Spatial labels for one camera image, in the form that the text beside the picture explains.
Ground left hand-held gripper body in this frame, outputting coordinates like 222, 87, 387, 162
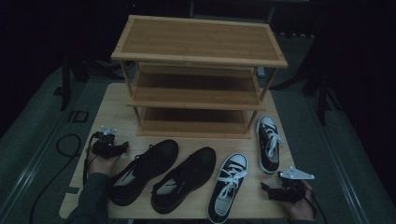
90, 125, 121, 161

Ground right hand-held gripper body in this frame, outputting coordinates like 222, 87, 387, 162
278, 166, 316, 204

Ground black leather shoe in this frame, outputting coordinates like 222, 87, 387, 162
150, 147, 217, 215
107, 138, 179, 207

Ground black white canvas sneaker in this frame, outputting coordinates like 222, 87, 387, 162
255, 115, 285, 175
206, 152, 249, 224

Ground wooden three-tier shoe rack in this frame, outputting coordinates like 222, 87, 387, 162
110, 14, 289, 140

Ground person's left hand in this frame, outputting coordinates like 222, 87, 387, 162
87, 153, 122, 176

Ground person's right hand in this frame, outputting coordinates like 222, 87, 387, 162
284, 181, 317, 221

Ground black metal stand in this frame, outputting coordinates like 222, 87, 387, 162
52, 55, 92, 112
317, 70, 336, 126

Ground left hand-held gripper cable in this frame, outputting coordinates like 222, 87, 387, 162
81, 133, 96, 188

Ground hand-held gripper cable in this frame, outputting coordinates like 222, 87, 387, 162
81, 133, 96, 188
303, 191, 329, 224

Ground right hand-held gripper cable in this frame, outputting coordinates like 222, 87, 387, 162
303, 191, 329, 224

